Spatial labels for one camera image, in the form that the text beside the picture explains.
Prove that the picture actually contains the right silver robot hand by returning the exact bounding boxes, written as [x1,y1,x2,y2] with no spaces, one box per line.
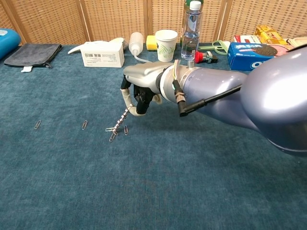
[119,61,173,118]

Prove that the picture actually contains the silver magnetic bead rod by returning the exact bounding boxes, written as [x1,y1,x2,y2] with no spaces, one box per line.
[114,105,134,135]

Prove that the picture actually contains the yellow sponge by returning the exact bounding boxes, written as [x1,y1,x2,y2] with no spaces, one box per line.
[146,35,177,51]

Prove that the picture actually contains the translucent squeeze wash bottle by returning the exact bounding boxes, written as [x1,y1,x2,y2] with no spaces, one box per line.
[129,32,147,63]

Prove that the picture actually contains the paper cup with leaf print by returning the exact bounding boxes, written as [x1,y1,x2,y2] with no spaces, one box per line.
[155,29,178,63]

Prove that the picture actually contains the white labelled cardboard box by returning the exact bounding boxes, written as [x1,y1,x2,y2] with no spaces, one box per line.
[80,42,125,69]

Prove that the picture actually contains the red emergency stop button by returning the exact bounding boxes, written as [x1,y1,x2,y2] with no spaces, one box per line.
[194,50,219,64]

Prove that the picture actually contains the rattan folding screen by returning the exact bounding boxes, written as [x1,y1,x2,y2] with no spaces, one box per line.
[0,0,307,47]

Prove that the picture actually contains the clear water bottle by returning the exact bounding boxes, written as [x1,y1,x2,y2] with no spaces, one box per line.
[181,0,204,62]

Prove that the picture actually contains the green tea bottle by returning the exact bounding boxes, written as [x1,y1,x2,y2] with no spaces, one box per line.
[183,0,204,10]

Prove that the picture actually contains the blue Oreo biscuit box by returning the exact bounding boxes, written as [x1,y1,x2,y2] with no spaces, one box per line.
[227,42,296,72]

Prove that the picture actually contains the red and white box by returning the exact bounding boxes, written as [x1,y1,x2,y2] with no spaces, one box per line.
[233,34,262,44]

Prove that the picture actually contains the grey zip pouch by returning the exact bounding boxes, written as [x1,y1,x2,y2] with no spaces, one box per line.
[3,43,62,73]

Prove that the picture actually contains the teal table cloth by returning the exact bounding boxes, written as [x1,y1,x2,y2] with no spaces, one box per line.
[0,43,307,230]

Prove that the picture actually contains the yellow snack package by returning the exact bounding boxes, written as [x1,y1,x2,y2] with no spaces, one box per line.
[254,25,288,46]

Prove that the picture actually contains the blue detergent bottle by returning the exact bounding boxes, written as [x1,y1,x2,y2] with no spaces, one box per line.
[0,28,22,60]

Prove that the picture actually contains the beige lidded food container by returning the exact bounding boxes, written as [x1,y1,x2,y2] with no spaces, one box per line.
[287,34,307,51]

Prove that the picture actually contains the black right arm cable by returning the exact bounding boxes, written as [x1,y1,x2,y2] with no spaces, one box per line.
[172,79,243,117]

